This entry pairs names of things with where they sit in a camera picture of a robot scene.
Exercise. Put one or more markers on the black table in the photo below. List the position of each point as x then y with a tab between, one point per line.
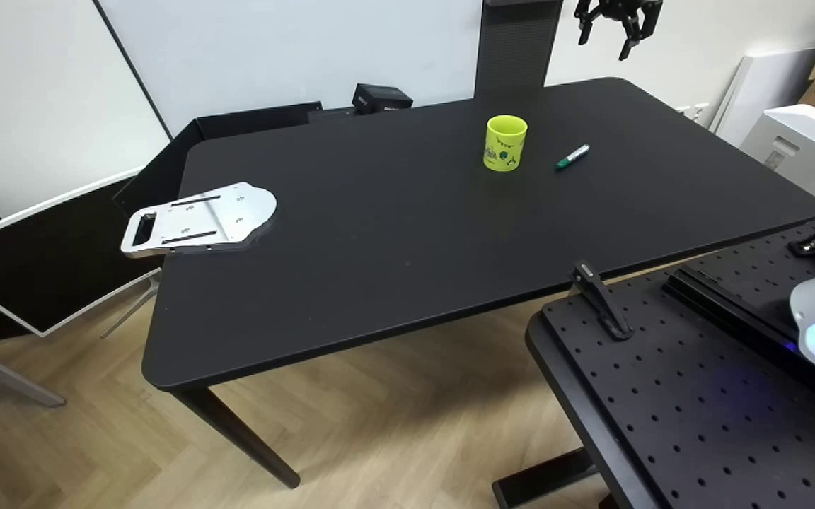
393	220

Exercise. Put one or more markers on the whiteboard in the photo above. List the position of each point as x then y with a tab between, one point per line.
202	56

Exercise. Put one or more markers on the black vertical pillar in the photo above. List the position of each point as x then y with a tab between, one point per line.
513	46

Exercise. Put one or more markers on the white leaning board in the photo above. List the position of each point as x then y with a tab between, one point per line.
762	80

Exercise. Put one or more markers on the small black box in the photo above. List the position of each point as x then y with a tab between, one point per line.
380	97

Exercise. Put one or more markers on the black clamp on cart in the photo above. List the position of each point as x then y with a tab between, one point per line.
594	288

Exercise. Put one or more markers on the green marker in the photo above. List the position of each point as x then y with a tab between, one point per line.
572	155

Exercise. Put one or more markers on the yellow-green cup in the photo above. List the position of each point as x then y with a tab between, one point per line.
506	140

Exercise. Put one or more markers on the white box device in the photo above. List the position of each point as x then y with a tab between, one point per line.
786	141

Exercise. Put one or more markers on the black perforated breadboard cart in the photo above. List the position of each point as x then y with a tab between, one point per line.
710	404

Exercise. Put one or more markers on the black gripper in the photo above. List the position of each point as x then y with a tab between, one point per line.
636	14

